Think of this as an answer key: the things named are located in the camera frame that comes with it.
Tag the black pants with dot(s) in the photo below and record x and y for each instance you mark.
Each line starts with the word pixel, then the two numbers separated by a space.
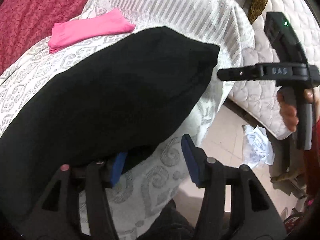
pixel 107 92

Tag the red patterned bedsheet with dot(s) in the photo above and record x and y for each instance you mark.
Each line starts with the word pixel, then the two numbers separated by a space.
pixel 32 12

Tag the leopard print cloth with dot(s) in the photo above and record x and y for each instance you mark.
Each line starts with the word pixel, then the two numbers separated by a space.
pixel 260 1

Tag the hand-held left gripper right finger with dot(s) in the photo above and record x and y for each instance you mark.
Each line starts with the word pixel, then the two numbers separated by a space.
pixel 190 160

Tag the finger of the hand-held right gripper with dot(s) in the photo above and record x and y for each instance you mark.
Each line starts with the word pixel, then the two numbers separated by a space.
pixel 237 74

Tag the white plastic bag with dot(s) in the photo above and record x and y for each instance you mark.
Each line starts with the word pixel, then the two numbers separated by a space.
pixel 257 146

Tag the person's dark clothing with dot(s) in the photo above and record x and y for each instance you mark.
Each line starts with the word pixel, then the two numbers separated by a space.
pixel 175 222

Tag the folded pink cloth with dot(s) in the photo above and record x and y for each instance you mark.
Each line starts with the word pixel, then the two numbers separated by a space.
pixel 87 31

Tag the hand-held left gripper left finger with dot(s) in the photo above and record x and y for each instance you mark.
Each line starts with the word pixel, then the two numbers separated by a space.
pixel 117 168

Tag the white grey patterned blanket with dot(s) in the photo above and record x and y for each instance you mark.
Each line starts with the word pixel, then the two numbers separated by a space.
pixel 175 25

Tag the quilted beige mattress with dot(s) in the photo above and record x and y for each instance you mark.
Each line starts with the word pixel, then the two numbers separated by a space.
pixel 260 55

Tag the person's right hand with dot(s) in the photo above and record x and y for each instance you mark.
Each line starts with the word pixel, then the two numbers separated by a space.
pixel 287 115

